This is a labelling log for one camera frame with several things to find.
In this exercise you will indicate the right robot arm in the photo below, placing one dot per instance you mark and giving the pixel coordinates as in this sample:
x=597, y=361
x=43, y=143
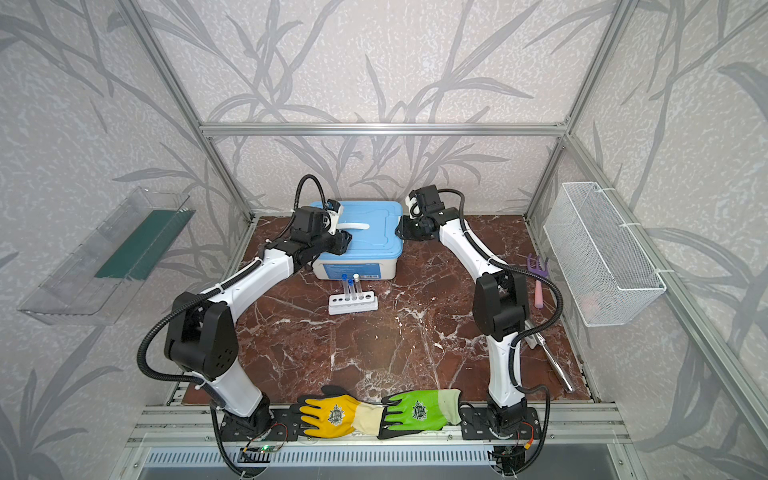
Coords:
x=500, y=304

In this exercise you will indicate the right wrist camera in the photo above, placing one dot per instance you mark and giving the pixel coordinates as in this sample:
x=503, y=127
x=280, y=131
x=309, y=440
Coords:
x=424, y=201

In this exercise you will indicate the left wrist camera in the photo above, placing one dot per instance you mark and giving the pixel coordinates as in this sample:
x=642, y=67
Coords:
x=334, y=210

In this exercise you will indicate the blue plastic bin lid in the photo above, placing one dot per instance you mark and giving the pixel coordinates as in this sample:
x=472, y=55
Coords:
x=372, y=225

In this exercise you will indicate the clear wall shelf green mat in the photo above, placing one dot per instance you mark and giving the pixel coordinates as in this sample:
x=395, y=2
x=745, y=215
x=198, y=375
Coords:
x=95, y=284

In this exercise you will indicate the yellow work glove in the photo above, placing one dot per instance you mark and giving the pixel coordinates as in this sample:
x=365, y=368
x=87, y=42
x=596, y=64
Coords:
x=336, y=413

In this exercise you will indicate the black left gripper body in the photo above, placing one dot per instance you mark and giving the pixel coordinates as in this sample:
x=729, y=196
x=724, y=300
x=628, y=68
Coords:
x=341, y=241

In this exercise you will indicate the test tube cork stopper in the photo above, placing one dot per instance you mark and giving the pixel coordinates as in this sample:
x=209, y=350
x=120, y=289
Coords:
x=357, y=285

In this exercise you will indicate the white plastic storage bin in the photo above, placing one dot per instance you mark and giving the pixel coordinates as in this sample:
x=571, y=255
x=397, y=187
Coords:
x=367, y=270

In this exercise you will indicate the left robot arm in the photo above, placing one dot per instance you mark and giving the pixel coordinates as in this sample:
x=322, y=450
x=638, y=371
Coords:
x=201, y=328

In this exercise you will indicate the white wire mesh basket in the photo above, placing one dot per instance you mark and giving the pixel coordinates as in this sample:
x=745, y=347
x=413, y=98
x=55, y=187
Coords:
x=610, y=277

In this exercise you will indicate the aluminium frame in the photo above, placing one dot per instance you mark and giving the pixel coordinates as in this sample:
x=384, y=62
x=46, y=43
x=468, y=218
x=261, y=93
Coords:
x=748, y=400

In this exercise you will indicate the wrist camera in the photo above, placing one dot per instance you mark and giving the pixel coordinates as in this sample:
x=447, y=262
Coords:
x=334, y=210
x=424, y=201

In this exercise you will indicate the white test tube rack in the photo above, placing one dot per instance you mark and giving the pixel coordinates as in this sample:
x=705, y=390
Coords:
x=342, y=304

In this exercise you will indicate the metal tongs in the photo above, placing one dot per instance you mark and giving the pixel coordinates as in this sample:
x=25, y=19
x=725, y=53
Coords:
x=538, y=341

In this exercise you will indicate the green work glove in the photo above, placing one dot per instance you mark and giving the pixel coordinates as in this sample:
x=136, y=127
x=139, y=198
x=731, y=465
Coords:
x=416, y=411

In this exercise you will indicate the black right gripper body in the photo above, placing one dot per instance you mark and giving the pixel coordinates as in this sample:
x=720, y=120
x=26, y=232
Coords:
x=405, y=228

